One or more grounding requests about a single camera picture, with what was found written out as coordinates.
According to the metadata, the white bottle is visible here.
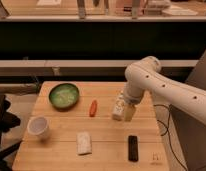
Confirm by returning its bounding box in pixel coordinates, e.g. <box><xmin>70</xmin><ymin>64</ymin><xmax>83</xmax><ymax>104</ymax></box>
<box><xmin>112</xmin><ymin>92</ymin><xmax>125</xmax><ymax>121</ymax></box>

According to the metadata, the orange carrot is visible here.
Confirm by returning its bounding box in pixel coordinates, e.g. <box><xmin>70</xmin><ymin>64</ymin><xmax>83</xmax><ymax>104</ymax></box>
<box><xmin>89</xmin><ymin>100</ymin><xmax>97</xmax><ymax>117</ymax></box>

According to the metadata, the green bowl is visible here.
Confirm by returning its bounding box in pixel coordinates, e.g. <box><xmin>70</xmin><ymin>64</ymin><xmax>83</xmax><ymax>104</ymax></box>
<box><xmin>48</xmin><ymin>83</ymin><xmax>80</xmax><ymax>109</ymax></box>

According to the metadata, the white paper cup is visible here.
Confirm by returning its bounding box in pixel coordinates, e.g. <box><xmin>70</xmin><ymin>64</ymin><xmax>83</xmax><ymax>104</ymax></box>
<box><xmin>27</xmin><ymin>117</ymin><xmax>50</xmax><ymax>141</ymax></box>

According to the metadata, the black office chair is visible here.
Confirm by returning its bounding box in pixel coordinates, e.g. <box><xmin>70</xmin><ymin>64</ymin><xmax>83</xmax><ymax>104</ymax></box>
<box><xmin>0</xmin><ymin>94</ymin><xmax>21</xmax><ymax>171</ymax></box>

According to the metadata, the wooden table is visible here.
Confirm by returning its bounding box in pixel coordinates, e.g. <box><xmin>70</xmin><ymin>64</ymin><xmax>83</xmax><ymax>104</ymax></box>
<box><xmin>13</xmin><ymin>81</ymin><xmax>169</xmax><ymax>171</ymax></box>

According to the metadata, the black cable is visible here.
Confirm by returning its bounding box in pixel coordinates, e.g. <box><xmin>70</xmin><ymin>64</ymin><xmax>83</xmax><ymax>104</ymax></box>
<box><xmin>153</xmin><ymin>104</ymin><xmax>191</xmax><ymax>171</ymax></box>

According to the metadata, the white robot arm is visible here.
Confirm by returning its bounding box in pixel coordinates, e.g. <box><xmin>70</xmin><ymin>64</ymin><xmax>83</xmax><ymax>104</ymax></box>
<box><xmin>123</xmin><ymin>56</ymin><xmax>206</xmax><ymax>125</ymax></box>

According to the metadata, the black rectangular bar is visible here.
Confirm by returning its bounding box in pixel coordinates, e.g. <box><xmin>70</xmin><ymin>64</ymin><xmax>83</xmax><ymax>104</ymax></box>
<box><xmin>128</xmin><ymin>135</ymin><xmax>138</xmax><ymax>162</ymax></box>

